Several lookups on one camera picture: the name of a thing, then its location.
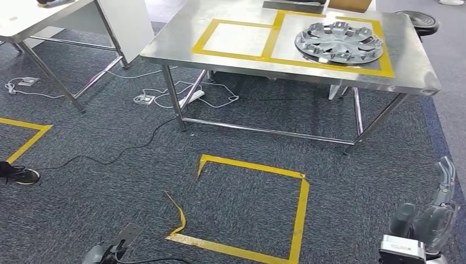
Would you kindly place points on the peeling yellow floor tape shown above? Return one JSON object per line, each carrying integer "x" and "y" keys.
{"x": 181, "y": 215}

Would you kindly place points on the white desk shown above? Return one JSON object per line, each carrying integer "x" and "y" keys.
{"x": 127, "y": 25}
{"x": 336, "y": 92}

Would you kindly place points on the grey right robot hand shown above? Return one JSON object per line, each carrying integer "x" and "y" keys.
{"x": 433, "y": 222}

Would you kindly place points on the silver plastic wheel hubcap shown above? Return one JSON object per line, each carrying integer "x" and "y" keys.
{"x": 338, "y": 45}

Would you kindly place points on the black flat device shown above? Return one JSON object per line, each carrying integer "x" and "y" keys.
{"x": 54, "y": 2}

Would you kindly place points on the white power strip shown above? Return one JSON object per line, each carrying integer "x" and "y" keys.
{"x": 193, "y": 97}

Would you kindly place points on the black round stool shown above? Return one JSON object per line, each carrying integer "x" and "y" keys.
{"x": 418, "y": 22}

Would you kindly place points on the grey floor socket box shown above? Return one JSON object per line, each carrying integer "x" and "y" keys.
{"x": 28, "y": 81}
{"x": 145, "y": 99}

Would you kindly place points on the brown cardboard box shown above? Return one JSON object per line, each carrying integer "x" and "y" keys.
{"x": 349, "y": 5}

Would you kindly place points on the person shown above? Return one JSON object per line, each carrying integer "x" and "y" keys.
{"x": 22, "y": 175}
{"x": 451, "y": 2}

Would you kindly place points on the stainless steel workbench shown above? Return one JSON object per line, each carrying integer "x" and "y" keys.
{"x": 174, "y": 43}

